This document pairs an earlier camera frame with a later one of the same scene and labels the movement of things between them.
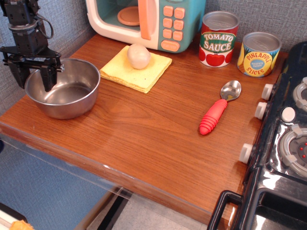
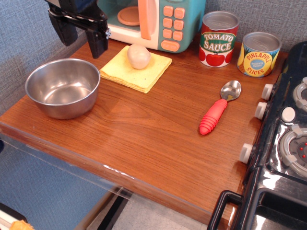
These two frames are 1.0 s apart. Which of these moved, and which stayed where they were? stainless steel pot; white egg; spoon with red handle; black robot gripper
Moved: black robot gripper
Stayed: white egg; stainless steel pot; spoon with red handle
